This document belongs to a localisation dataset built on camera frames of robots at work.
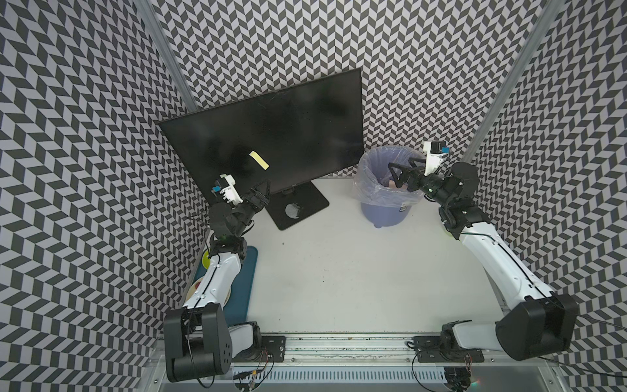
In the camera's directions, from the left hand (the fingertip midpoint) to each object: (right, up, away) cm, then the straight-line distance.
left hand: (267, 184), depth 76 cm
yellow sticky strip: (-3, +8, +2) cm, 9 cm away
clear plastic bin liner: (+35, +1, +5) cm, 35 cm away
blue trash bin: (+43, -12, +26) cm, 52 cm away
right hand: (+41, +5, -4) cm, 41 cm away
